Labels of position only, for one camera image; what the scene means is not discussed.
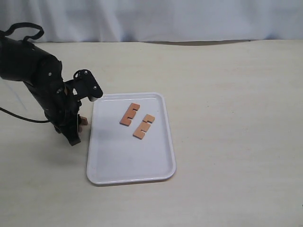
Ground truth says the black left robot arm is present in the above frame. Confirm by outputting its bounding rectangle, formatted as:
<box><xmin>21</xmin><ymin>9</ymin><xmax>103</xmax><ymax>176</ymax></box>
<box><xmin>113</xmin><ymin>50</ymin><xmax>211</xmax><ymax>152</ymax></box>
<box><xmin>0</xmin><ymin>37</ymin><xmax>80</xmax><ymax>146</ymax></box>

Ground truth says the white backdrop curtain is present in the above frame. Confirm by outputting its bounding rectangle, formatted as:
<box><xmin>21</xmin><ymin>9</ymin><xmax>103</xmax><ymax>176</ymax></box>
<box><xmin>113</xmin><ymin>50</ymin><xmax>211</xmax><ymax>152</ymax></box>
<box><xmin>0</xmin><ymin>0</ymin><xmax>303</xmax><ymax>42</ymax></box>

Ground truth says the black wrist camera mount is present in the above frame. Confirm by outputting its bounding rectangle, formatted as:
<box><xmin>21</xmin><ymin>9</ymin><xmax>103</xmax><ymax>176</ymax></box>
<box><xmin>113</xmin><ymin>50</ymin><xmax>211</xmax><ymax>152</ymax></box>
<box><xmin>65</xmin><ymin>69</ymin><xmax>103</xmax><ymax>102</ymax></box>

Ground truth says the black cable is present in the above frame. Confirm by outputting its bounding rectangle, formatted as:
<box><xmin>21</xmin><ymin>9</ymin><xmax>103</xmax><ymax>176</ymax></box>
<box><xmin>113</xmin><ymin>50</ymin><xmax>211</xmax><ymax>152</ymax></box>
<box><xmin>0</xmin><ymin>107</ymin><xmax>49</xmax><ymax>123</ymax></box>

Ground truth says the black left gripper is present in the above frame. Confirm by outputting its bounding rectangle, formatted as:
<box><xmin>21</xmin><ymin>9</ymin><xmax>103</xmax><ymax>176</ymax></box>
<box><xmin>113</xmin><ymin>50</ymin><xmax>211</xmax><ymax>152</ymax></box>
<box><xmin>28</xmin><ymin>80</ymin><xmax>81</xmax><ymax>146</ymax></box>

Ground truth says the white rectangular plastic tray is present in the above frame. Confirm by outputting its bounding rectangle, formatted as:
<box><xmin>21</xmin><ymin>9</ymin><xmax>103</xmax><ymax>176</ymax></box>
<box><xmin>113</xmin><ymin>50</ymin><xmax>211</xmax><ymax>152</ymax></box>
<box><xmin>86</xmin><ymin>92</ymin><xmax>176</xmax><ymax>185</ymax></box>

